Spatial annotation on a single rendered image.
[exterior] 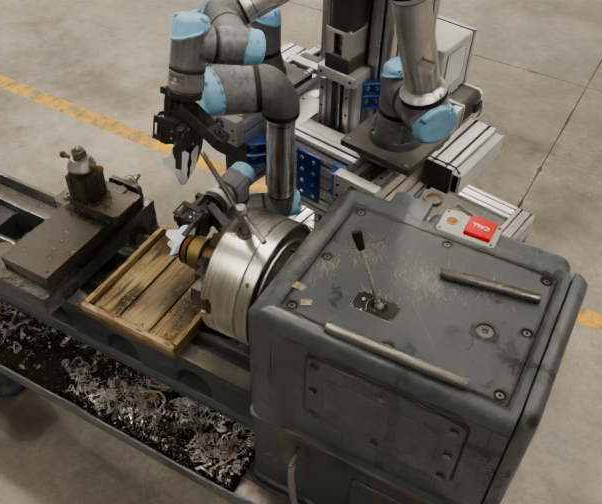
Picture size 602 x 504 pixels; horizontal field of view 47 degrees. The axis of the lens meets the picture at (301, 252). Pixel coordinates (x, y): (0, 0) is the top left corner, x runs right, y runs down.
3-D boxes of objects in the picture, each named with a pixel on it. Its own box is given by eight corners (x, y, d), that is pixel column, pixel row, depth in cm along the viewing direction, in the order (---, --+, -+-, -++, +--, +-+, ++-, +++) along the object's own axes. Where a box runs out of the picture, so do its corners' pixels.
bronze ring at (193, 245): (225, 233, 170) (194, 223, 174) (204, 257, 164) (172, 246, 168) (230, 260, 176) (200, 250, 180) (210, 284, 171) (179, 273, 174)
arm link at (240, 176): (258, 187, 196) (257, 164, 190) (237, 210, 189) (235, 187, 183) (234, 178, 199) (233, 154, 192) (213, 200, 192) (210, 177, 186)
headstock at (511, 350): (548, 370, 175) (597, 262, 147) (488, 534, 145) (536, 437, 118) (337, 283, 195) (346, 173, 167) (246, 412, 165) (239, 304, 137)
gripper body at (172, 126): (172, 133, 156) (176, 80, 150) (204, 144, 153) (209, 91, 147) (151, 141, 150) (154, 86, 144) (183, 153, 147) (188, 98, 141)
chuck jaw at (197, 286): (241, 271, 164) (212, 300, 155) (240, 287, 167) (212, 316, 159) (202, 254, 167) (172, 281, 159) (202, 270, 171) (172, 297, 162)
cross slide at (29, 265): (150, 198, 210) (148, 187, 206) (49, 291, 183) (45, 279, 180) (107, 181, 215) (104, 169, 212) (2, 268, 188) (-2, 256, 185)
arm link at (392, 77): (411, 90, 193) (417, 45, 183) (433, 117, 184) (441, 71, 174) (371, 97, 190) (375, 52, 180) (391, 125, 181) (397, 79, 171)
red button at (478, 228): (496, 230, 155) (498, 223, 154) (487, 246, 151) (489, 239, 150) (470, 220, 157) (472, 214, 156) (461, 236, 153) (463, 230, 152)
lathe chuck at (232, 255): (303, 272, 186) (297, 192, 161) (241, 365, 170) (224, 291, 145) (274, 260, 189) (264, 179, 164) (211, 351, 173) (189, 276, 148)
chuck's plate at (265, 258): (315, 277, 185) (311, 197, 160) (254, 371, 169) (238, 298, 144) (303, 272, 186) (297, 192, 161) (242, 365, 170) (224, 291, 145)
